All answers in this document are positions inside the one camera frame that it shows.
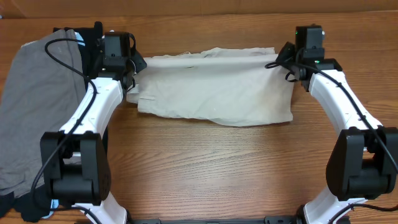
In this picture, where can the beige khaki shorts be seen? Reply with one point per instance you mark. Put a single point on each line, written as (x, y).
(230, 87)

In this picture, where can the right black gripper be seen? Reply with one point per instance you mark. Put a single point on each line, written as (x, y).
(282, 58)

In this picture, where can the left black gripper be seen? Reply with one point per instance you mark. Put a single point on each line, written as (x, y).
(138, 61)

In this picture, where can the black garment with blue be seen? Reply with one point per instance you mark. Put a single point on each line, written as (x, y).
(90, 46)

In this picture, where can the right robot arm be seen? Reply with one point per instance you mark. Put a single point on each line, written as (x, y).
(363, 163)

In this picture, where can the grey folded garment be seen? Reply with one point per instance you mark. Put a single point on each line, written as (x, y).
(34, 109)

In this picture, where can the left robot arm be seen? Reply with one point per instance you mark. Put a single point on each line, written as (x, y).
(75, 167)

